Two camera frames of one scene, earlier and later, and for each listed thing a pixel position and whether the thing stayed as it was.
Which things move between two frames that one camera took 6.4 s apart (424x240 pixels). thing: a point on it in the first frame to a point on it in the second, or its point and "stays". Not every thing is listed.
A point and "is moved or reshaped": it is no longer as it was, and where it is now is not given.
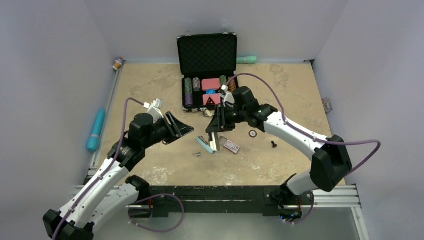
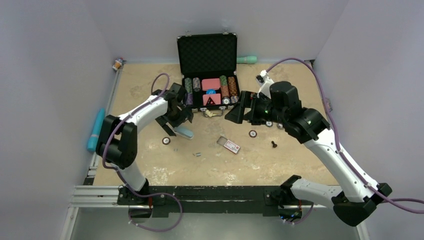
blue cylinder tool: (93, 141) stays
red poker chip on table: (252, 133) stays
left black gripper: (180, 129) to (184, 114)
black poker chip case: (206, 62) stays
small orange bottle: (117, 64) stays
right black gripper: (219, 123) to (248, 99)
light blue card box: (204, 144) is moved or reshaped
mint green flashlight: (249, 59) stays
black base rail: (160, 201) stays
